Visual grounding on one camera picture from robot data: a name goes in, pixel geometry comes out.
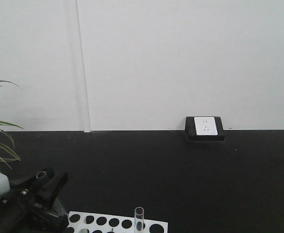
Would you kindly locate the black socket mounting box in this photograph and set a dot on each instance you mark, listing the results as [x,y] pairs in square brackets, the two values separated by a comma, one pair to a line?
[191,135]

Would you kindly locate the white wall socket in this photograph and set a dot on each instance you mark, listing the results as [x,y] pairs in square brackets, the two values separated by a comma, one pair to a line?
[205,126]

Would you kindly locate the white test tube rack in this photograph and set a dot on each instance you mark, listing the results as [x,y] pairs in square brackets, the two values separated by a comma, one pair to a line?
[83,222]

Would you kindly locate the white wall cable duct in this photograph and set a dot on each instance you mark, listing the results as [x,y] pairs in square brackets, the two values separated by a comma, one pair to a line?
[81,76]

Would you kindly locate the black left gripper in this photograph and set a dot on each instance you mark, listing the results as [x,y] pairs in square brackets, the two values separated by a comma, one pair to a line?
[28,206]

